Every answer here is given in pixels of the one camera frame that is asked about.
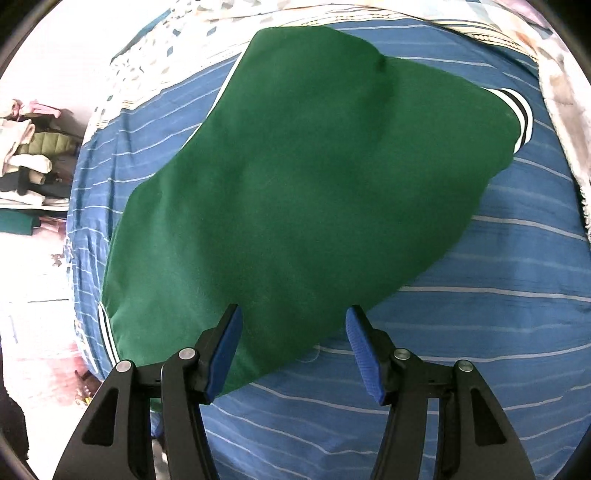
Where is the plaid blanket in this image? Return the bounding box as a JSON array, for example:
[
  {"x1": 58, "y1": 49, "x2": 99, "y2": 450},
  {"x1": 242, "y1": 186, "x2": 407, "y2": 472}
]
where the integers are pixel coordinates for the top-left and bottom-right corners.
[{"x1": 92, "y1": 0, "x2": 555, "y2": 136}]

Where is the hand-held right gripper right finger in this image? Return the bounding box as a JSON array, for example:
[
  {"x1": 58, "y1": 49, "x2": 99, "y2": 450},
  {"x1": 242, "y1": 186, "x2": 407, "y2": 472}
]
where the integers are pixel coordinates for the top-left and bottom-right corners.
[{"x1": 345, "y1": 305, "x2": 536, "y2": 480}]

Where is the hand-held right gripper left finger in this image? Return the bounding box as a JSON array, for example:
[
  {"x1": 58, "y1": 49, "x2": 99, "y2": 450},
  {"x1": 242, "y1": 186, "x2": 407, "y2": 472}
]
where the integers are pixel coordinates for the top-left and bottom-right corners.
[{"x1": 52, "y1": 304, "x2": 243, "y2": 480}]

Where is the pile of clothes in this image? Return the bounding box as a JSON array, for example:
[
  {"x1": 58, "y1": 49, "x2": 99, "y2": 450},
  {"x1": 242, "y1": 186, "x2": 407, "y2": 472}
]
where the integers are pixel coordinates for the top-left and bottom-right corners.
[{"x1": 0, "y1": 97, "x2": 83, "y2": 234}]

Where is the blue striped bed sheet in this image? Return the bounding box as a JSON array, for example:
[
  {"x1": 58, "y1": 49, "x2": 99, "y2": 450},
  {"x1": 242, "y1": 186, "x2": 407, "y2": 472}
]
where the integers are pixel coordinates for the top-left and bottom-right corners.
[{"x1": 65, "y1": 18, "x2": 591, "y2": 480}]

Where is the green varsity jacket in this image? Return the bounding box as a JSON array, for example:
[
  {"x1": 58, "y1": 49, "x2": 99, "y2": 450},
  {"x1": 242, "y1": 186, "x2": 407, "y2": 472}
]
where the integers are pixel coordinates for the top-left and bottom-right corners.
[{"x1": 102, "y1": 25, "x2": 535, "y2": 398}]

